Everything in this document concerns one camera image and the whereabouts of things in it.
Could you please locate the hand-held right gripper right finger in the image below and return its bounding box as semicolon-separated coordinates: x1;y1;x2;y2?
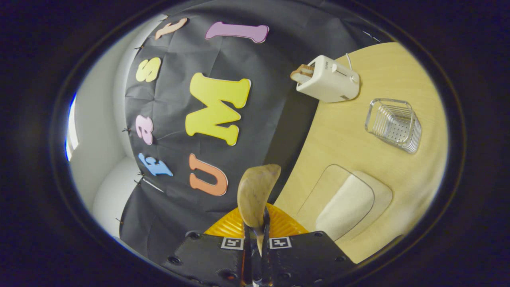
261;203;355;287

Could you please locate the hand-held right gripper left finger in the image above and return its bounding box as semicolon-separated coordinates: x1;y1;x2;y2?
161;203;255;287

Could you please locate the wooden spoon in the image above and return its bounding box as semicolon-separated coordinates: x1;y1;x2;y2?
237;163;282;256

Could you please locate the clear wire chopstick holder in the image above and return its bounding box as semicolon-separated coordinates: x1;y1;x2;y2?
365;98;422;154

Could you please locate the clear plastic container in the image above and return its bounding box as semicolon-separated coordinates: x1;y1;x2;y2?
295;164;393;243

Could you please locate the black backdrop cloth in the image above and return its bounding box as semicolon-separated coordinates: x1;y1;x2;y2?
119;0;395;256

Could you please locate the white toaster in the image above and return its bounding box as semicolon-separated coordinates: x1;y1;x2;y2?
296;55;360;103

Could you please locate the toasted bread slice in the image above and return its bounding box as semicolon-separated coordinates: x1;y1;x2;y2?
290;64;315;83

